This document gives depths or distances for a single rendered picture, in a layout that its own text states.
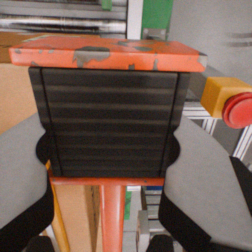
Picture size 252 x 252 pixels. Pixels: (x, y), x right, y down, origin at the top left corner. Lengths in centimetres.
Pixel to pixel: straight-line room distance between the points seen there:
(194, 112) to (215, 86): 93
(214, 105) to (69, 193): 34
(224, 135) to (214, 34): 72
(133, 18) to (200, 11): 75
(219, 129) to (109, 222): 138
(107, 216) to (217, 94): 31
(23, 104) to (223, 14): 134
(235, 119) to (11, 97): 36
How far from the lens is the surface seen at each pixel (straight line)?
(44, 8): 88
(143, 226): 72
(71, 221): 47
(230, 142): 163
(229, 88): 39
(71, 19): 79
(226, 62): 155
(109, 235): 21
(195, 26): 140
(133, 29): 72
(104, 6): 68
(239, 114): 38
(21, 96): 29
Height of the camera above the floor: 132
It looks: 58 degrees down
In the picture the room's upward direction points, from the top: 177 degrees clockwise
